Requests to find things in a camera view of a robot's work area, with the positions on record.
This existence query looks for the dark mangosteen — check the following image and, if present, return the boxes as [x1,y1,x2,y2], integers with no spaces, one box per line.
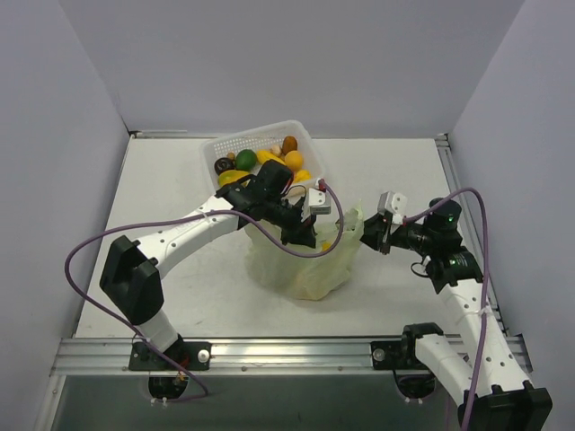
[214,157,234,175]

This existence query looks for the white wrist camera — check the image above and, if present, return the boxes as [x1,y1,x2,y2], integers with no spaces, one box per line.
[377,190,408,225]
[302,188,332,220]

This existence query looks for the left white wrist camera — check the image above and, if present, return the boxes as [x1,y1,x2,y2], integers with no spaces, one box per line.
[302,188,332,220]

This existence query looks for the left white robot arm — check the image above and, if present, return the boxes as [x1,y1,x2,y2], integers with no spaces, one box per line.
[100,161,316,369]

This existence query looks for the orange fruit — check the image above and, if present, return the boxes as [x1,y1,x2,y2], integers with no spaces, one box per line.
[284,150,305,172]

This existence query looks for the white perforated plastic basket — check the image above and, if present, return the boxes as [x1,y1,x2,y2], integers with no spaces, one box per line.
[201,120,326,192]

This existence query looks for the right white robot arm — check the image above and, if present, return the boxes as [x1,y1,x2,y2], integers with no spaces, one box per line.
[361,191,553,430]

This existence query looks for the small yellow lemon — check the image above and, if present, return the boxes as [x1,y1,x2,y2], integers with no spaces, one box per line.
[294,170,312,183]

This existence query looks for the light green plastic bag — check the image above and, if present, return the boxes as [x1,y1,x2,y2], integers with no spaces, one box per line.
[244,203,364,301]

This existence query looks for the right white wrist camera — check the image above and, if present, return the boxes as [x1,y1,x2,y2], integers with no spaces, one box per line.
[377,190,408,225]

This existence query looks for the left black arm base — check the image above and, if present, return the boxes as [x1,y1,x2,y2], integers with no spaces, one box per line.
[128,337,212,372]

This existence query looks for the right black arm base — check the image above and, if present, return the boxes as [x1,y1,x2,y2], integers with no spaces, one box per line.
[370,322,444,372]

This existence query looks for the brown kiwi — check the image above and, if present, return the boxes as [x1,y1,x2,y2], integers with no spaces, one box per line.
[281,136,298,154]

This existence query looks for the green yellow mango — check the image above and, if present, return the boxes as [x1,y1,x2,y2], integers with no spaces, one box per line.
[217,170,251,188]

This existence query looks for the green lime fruit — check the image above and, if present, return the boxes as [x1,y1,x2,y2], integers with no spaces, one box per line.
[234,149,258,172]

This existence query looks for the yellow starfruit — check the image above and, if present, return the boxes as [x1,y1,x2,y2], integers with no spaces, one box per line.
[256,150,285,165]

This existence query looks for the aluminium table edge rail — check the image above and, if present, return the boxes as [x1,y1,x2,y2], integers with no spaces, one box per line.
[49,334,534,378]

